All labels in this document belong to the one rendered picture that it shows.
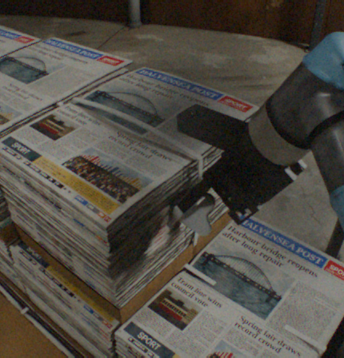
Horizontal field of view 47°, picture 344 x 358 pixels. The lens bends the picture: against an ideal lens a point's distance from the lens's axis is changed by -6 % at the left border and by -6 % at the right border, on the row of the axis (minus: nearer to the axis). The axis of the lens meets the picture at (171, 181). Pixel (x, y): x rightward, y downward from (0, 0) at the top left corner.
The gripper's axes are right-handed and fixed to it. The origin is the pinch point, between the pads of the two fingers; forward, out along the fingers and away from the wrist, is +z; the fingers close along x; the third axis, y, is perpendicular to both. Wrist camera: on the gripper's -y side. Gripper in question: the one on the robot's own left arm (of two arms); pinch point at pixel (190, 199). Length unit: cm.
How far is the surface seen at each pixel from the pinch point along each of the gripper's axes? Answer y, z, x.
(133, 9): -186, 200, 250
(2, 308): -12, 51, -25
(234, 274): 14.8, 10.4, 3.5
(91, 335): 5.8, 22.3, -19.7
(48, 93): -32.7, 9.9, -0.5
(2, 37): -64, 28, 11
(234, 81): -53, 146, 211
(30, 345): -1, 45, -26
